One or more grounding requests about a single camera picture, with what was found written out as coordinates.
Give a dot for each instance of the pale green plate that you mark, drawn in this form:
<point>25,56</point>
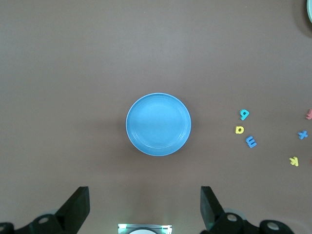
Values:
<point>310,9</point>

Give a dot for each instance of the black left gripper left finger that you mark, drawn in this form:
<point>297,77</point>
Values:
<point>70,212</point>

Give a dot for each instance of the blue plate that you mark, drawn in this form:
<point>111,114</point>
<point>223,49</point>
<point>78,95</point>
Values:
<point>158,124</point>

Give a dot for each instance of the yellow foam letter a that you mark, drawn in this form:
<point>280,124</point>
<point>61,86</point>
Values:
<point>236,130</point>

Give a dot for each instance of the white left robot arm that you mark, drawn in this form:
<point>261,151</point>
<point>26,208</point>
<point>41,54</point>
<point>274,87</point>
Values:
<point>143,232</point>

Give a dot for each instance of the blue foam letter m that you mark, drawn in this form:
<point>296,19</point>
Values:
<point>252,143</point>

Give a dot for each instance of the pink foam letter f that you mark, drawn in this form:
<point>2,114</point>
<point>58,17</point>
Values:
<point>309,115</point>

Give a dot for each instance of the yellow foam letter k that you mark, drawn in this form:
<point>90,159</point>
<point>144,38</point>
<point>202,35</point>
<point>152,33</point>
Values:
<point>294,160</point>

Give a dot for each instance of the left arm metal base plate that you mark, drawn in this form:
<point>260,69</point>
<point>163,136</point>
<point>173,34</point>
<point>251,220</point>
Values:
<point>122,228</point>

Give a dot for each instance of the blue foam letter x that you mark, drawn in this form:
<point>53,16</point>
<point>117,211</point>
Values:
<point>302,134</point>

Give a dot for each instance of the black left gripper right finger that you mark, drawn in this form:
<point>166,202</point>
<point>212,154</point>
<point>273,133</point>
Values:
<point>214,214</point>

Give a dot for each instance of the teal foam letter b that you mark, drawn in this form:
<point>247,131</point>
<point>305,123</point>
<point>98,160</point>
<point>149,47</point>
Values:
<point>243,117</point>

